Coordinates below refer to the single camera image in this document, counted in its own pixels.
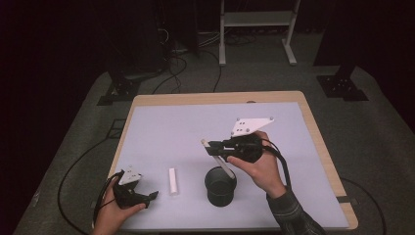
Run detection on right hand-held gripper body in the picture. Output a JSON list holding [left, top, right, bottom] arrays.
[[224, 117, 275, 164]]

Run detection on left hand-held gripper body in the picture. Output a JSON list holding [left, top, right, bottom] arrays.
[[112, 164, 149, 210]]

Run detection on white pen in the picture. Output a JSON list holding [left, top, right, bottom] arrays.
[[200, 138, 237, 180]]

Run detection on black mesh pen holder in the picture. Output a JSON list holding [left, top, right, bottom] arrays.
[[204, 165, 238, 208]]

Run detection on person's left hand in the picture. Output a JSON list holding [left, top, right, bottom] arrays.
[[92, 177, 147, 235]]

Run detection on person's right hand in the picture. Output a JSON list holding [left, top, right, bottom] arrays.
[[226, 130, 288, 200]]

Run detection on short white cylinder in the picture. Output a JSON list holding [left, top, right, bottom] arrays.
[[167, 167, 180, 197]]

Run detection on white table mat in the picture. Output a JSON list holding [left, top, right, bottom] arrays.
[[110, 102, 350, 231]]

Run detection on grey floor tape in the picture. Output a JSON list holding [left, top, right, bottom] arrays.
[[30, 190, 41, 208]]

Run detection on black stand base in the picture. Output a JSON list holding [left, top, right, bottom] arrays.
[[97, 76, 142, 107], [315, 65, 370, 102]]

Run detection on white metal stand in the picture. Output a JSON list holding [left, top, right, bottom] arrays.
[[218, 0, 301, 67]]

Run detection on dark equipment cabinet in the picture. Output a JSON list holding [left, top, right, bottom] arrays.
[[107, 0, 168, 74]]

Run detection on left hand-held gripper cable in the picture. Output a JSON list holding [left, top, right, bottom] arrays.
[[92, 170, 124, 227]]

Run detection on hand-held gripper cable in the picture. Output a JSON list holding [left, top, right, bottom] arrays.
[[260, 138, 293, 192], [92, 170, 124, 227]]

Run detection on right hand-held gripper cable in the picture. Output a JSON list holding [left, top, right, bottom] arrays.
[[260, 138, 293, 192]]

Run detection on black floor cable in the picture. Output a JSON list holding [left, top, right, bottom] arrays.
[[57, 128, 126, 235], [208, 48, 223, 93], [339, 176, 388, 235], [151, 55, 189, 96]]

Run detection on white cables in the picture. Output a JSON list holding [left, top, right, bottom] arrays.
[[197, 30, 223, 48]]

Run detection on tangle of black cables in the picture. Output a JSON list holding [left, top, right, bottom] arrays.
[[224, 32, 257, 47]]

